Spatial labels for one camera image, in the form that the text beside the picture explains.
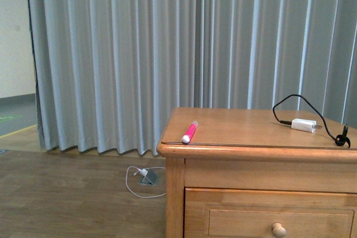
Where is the pink marker with white cap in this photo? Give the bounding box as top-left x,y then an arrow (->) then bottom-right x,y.
181,121 -> 199,144

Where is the wooden drawer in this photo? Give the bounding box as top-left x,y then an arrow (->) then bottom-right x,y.
184,188 -> 356,237

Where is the round wooden drawer knob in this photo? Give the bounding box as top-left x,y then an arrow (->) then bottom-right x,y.
272,222 -> 287,238

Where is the white plug in floor socket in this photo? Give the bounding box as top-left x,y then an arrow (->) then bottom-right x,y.
139,169 -> 148,177

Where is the open grey floor socket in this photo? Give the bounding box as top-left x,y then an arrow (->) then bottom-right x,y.
140,168 -> 158,185

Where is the grey pleated curtain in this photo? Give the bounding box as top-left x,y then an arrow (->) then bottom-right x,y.
28,0 -> 356,154

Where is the wooden nightstand cabinet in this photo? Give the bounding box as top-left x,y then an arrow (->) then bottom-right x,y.
157,108 -> 356,237

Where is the white power adapter on cabinet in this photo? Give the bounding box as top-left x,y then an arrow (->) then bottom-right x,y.
291,118 -> 322,133

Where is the white cable on floor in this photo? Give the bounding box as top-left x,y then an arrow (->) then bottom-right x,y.
125,166 -> 167,199

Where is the black cable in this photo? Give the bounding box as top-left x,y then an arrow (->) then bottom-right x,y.
272,94 -> 351,147

